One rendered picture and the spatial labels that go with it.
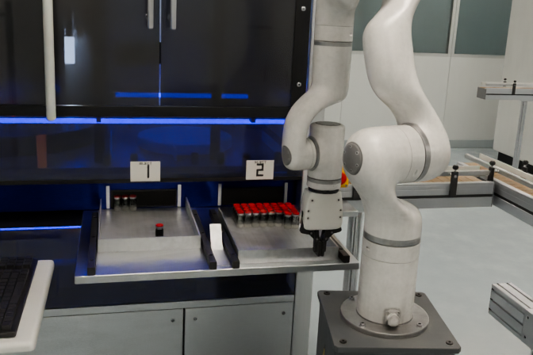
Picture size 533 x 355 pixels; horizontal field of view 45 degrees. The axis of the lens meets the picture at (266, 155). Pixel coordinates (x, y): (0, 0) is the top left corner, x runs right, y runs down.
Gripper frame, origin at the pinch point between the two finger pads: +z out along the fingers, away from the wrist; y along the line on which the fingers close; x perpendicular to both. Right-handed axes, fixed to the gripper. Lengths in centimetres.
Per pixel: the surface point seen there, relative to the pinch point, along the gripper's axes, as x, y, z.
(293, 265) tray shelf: 0.7, 6.8, 4.4
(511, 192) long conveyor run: -42, -82, 0
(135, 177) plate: -39, 44, -8
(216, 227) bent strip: -14.5, 23.9, -0.9
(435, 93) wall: -499, -296, 29
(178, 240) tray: -13.1, 34.0, 1.7
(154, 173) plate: -39, 39, -9
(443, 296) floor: -147, -124, 92
